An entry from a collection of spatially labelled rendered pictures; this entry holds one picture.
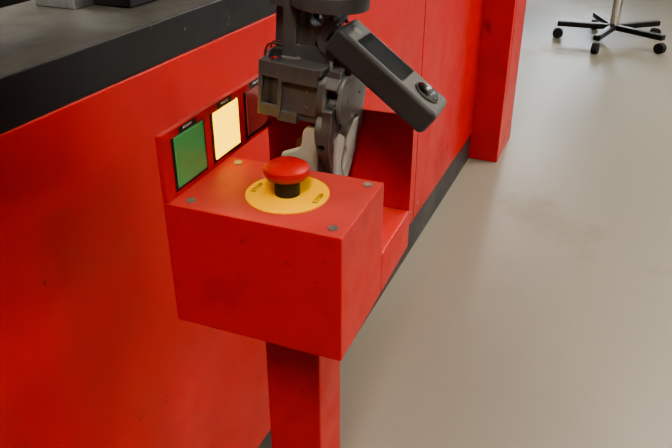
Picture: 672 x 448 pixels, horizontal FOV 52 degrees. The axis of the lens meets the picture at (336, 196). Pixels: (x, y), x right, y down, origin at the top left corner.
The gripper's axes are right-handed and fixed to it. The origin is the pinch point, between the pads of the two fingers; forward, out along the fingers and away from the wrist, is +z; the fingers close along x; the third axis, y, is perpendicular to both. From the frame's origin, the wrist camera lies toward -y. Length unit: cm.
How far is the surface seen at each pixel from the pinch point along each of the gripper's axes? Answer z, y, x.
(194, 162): -6.2, 9.3, 11.1
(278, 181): -6.9, 0.9, 11.8
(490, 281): 73, -10, -101
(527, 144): 74, -6, -199
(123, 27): -12.3, 25.5, -1.7
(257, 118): -6.0, 9.3, -0.7
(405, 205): 1.6, -6.2, -4.5
